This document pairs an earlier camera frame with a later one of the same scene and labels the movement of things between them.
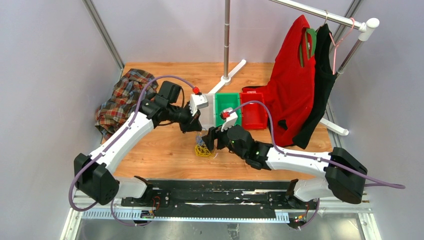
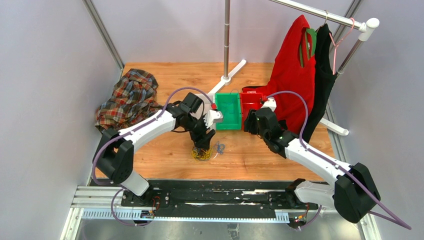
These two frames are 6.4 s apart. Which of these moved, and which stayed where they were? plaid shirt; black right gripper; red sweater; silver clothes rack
Moved: black right gripper
Stayed: red sweater; silver clothes rack; plaid shirt
